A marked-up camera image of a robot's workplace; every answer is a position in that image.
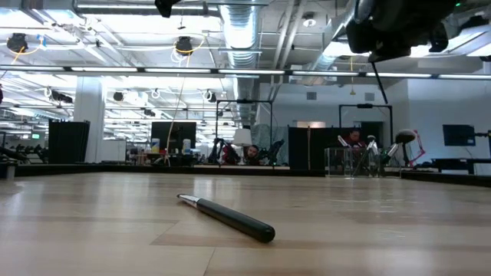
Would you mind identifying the white background table lamp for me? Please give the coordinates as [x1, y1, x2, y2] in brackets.
[232, 127, 254, 148]

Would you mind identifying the clear acrylic container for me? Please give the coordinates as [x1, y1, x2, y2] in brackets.
[324, 146, 402, 179]

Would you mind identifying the black partition panel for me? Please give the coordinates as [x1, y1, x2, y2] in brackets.
[48, 120, 91, 165]

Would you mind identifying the black background rig frame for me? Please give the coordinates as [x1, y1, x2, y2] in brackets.
[338, 103, 394, 154]
[215, 99, 275, 169]

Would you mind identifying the black ceiling device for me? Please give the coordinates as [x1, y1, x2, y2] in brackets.
[6, 32, 30, 54]
[174, 35, 195, 57]

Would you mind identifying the small gray cylinder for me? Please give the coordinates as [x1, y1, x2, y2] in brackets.
[5, 159, 18, 180]

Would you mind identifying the person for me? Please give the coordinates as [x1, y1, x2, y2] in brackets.
[343, 129, 365, 149]
[245, 144, 261, 165]

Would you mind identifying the black background desk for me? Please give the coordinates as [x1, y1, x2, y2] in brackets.
[430, 157, 491, 176]

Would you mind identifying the wide black partition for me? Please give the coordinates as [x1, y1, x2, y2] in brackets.
[288, 126, 384, 171]

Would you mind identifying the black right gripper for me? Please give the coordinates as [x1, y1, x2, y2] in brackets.
[346, 0, 457, 63]

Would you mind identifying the dark mounted monitor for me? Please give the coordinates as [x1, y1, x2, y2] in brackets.
[442, 123, 477, 147]

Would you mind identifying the red desk lamp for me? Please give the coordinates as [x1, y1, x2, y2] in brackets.
[413, 130, 427, 169]

